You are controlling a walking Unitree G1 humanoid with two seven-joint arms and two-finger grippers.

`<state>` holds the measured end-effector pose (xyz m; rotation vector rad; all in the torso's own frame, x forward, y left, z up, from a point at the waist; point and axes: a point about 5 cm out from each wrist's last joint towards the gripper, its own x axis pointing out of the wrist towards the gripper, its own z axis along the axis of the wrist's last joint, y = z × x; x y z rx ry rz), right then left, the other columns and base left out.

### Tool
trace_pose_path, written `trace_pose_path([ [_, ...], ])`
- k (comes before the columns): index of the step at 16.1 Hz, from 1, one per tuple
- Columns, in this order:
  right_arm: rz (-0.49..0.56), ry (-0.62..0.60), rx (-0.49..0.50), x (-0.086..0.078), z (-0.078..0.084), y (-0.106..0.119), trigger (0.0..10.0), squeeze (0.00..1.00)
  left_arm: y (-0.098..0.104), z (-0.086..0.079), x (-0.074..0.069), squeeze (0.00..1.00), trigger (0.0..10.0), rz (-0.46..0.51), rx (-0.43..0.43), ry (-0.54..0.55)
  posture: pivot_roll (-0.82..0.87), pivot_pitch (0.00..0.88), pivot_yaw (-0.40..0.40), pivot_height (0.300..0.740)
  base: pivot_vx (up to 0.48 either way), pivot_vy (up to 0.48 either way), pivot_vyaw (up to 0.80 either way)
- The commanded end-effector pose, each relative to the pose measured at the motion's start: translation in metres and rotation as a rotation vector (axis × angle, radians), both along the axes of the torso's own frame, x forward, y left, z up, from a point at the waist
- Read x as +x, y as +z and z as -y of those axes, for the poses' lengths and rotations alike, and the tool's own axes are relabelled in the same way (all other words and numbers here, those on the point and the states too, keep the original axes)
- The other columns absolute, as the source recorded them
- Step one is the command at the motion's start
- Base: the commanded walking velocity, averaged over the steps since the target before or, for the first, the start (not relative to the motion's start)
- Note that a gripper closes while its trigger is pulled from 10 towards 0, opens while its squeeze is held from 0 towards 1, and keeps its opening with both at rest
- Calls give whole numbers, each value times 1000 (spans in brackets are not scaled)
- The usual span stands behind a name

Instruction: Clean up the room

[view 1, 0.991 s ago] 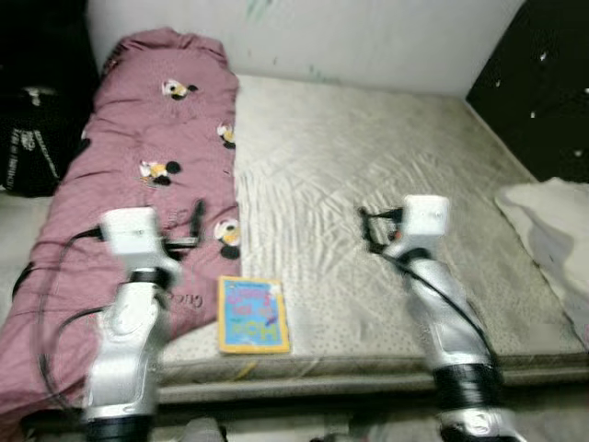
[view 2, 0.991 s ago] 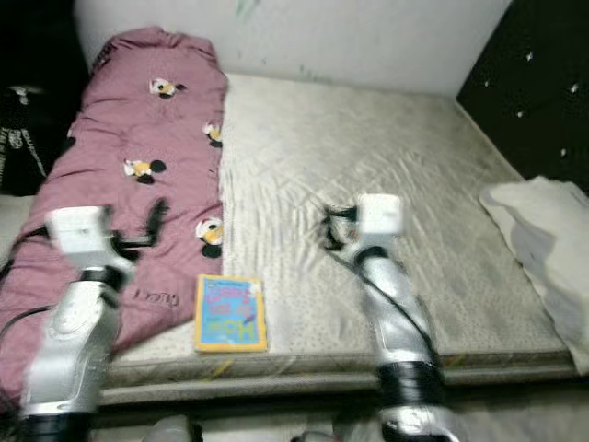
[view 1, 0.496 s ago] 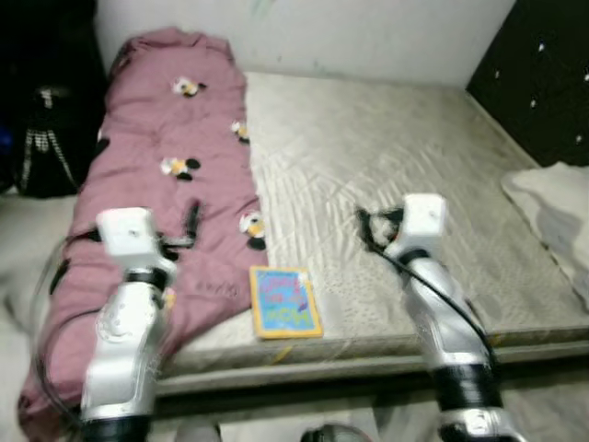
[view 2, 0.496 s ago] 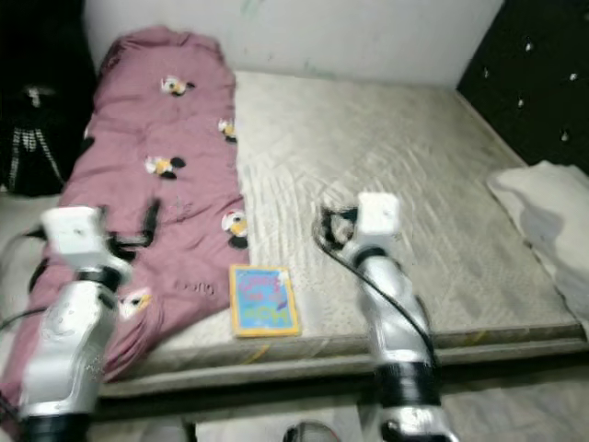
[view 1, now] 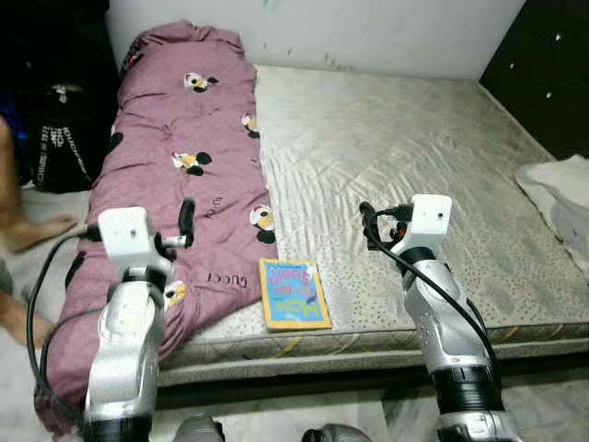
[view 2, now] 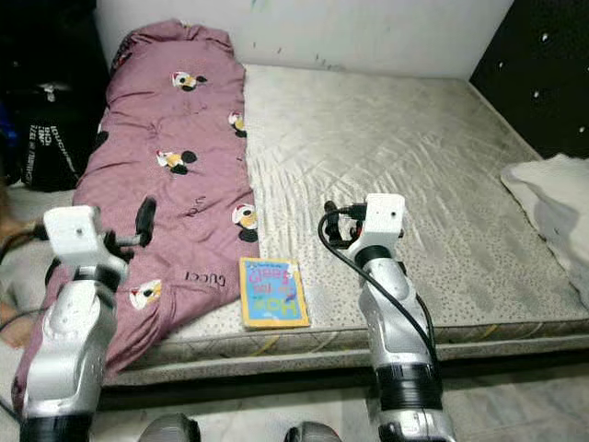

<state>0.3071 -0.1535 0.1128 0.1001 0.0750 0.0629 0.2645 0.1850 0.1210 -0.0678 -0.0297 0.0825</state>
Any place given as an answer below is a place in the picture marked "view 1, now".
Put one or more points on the blue children's book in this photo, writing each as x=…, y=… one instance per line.
x=294, y=295

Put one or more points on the white pillow with tree print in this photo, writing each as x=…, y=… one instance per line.
x=561, y=193

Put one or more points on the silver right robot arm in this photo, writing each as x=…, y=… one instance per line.
x=451, y=341

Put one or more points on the white quilted mattress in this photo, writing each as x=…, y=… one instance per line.
x=396, y=147

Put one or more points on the pink cartoon print blanket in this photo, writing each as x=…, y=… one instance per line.
x=175, y=120

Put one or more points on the person's bare leg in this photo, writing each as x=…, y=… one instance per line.
x=18, y=318
x=28, y=230

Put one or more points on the black bag white print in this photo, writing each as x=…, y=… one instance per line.
x=69, y=138

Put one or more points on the grey robot left leg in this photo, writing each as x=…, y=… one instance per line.
x=196, y=430

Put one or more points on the grey robot leg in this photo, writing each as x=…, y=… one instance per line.
x=336, y=434
x=196, y=430

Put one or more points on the grey robot right leg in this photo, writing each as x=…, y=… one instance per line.
x=336, y=434

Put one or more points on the black tufted headboard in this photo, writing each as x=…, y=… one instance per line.
x=543, y=64

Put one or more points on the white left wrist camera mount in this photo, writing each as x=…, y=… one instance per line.
x=129, y=235

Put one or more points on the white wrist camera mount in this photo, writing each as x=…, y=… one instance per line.
x=431, y=221
x=129, y=235

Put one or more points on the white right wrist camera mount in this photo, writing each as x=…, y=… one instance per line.
x=431, y=221

